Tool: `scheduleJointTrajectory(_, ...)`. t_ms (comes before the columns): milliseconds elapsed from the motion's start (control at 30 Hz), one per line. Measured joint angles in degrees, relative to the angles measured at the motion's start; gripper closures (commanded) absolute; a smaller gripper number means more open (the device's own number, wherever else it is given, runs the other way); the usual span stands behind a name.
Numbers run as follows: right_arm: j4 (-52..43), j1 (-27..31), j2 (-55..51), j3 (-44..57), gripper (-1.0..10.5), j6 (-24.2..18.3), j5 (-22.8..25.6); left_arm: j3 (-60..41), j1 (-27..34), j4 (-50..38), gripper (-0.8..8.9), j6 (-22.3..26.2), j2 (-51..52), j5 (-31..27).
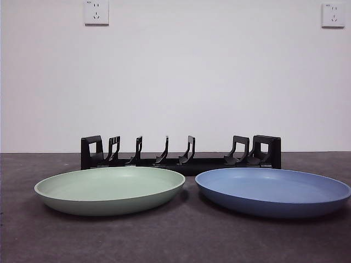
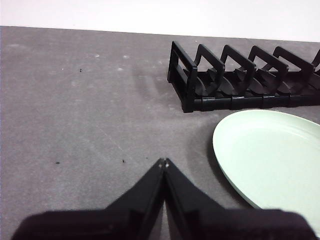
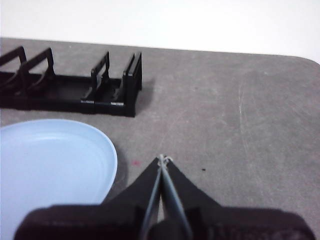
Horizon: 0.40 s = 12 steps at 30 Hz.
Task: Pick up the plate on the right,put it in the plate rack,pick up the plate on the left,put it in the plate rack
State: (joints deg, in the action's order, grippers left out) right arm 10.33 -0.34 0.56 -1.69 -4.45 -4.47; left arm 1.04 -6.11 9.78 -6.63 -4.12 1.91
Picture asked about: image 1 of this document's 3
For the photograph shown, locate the blue round plate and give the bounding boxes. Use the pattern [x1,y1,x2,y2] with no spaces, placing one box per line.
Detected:
[194,167,351,219]

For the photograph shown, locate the black plate rack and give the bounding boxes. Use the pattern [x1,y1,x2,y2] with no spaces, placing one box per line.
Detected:
[80,134,282,177]

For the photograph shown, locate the white wall socket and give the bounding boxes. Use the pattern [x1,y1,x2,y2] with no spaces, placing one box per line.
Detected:
[84,0,110,27]
[321,3,346,28]

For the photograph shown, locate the green round plate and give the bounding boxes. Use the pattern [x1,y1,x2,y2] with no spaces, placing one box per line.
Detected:
[33,166,186,216]

